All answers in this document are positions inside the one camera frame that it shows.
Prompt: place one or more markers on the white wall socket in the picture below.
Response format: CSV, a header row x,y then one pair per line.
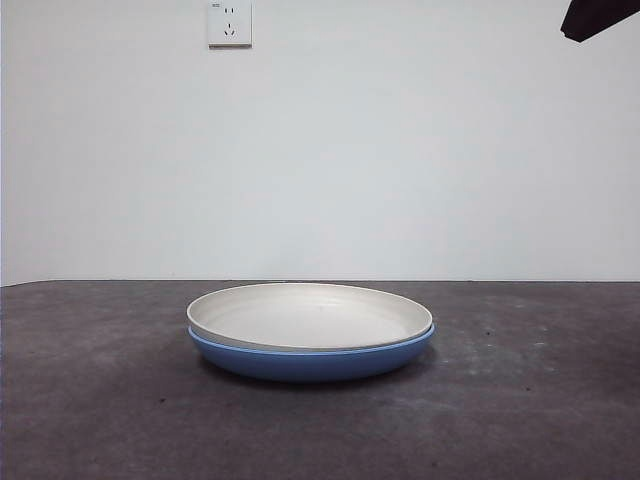
x,y
230,25

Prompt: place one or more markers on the blue round plate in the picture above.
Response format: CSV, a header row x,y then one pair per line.
x,y
310,367

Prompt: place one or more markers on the white round plate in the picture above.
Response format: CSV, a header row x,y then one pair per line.
x,y
310,320

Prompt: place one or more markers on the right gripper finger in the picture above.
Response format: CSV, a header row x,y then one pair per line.
x,y
605,17

